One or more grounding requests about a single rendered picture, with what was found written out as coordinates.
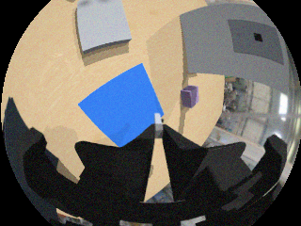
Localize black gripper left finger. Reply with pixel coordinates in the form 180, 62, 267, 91
75, 123, 155, 202

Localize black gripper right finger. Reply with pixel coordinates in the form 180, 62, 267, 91
162, 124, 246, 202

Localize small purple block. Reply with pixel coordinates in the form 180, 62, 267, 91
181, 86, 198, 109

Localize blue flat square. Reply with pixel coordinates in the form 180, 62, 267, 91
79, 63, 163, 147

